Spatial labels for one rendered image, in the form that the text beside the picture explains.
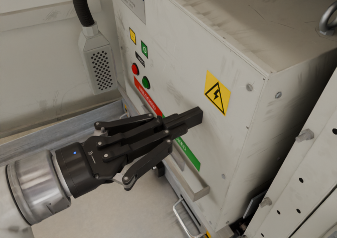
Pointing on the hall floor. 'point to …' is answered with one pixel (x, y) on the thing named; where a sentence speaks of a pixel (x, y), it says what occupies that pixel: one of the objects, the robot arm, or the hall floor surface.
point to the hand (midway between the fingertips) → (183, 122)
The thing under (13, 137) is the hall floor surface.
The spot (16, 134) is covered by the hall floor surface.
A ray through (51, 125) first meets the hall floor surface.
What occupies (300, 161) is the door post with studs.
